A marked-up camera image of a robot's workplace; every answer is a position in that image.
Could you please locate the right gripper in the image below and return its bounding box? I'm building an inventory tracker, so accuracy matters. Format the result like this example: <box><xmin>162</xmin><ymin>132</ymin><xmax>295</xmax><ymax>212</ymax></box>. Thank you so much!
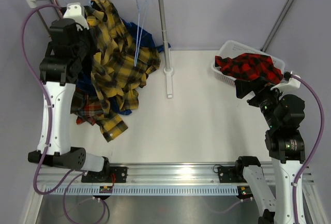
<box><xmin>234</xmin><ymin>76</ymin><xmax>288</xmax><ymax>129</ymax></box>

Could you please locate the white plastic basket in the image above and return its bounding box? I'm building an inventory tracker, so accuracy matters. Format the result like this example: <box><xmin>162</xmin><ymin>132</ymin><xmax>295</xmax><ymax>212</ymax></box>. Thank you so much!
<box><xmin>211</xmin><ymin>40</ymin><xmax>285</xmax><ymax>86</ymax></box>

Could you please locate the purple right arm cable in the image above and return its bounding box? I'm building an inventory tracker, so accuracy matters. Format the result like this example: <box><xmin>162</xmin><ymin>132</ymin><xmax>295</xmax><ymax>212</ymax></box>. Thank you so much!
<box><xmin>291</xmin><ymin>72</ymin><xmax>325</xmax><ymax>224</ymax></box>

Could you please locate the aluminium mounting rail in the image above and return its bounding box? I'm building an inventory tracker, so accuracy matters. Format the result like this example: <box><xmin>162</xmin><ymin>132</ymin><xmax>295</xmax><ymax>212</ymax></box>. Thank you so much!
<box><xmin>37</xmin><ymin>162</ymin><xmax>314</xmax><ymax>187</ymax></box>

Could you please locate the brown orange plaid shirt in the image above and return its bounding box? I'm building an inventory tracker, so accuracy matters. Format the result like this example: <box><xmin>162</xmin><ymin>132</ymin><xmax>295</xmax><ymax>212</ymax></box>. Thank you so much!
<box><xmin>70</xmin><ymin>88</ymin><xmax>103</xmax><ymax>126</ymax></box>

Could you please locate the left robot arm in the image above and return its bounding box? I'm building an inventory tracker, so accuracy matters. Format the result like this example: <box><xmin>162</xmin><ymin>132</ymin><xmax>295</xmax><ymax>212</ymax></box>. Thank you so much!
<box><xmin>28</xmin><ymin>18</ymin><xmax>111</xmax><ymax>182</ymax></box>

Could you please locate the red black plaid shirt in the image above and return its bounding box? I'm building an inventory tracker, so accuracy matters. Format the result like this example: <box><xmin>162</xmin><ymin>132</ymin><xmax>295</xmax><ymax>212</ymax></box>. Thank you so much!
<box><xmin>215</xmin><ymin>53</ymin><xmax>283</xmax><ymax>84</ymax></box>

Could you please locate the white slotted cable duct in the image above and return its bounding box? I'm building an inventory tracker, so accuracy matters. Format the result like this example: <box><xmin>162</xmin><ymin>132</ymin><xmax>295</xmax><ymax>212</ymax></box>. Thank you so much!
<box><xmin>53</xmin><ymin>185</ymin><xmax>239</xmax><ymax>196</ymax></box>

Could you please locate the yellow black plaid shirt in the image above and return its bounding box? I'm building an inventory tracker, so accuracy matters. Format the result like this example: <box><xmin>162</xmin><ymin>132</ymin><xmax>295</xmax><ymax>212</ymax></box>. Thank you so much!
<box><xmin>78</xmin><ymin>0</ymin><xmax>161</xmax><ymax>142</ymax></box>

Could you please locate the pink wire hanger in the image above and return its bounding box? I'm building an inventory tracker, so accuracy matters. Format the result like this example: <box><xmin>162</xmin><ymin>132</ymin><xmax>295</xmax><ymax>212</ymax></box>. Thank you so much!
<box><xmin>53</xmin><ymin>0</ymin><xmax>63</xmax><ymax>19</ymax></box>

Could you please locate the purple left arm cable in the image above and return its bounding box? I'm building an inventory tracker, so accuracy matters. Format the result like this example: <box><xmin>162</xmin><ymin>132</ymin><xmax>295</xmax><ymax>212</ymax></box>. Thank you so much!
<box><xmin>20</xmin><ymin>4</ymin><xmax>109</xmax><ymax>222</ymax></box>

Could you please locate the blue plaid shirt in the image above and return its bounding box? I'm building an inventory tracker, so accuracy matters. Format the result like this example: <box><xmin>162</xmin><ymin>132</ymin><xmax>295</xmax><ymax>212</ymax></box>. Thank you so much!
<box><xmin>77</xmin><ymin>19</ymin><xmax>164</xmax><ymax>115</ymax></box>

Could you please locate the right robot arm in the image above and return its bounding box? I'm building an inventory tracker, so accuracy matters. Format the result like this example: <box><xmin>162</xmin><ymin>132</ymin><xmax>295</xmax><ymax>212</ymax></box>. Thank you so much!
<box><xmin>234</xmin><ymin>77</ymin><xmax>307</xmax><ymax>223</ymax></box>

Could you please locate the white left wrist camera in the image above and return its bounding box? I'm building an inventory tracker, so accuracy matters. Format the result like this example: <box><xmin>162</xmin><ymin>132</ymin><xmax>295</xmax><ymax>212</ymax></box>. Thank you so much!
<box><xmin>63</xmin><ymin>3</ymin><xmax>89</xmax><ymax>29</ymax></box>

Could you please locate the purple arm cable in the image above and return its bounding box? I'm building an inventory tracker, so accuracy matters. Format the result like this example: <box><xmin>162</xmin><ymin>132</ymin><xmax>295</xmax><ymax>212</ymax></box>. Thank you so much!
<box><xmin>291</xmin><ymin>72</ymin><xmax>325</xmax><ymax>224</ymax></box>
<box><xmin>20</xmin><ymin>4</ymin><xmax>109</xmax><ymax>222</ymax></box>

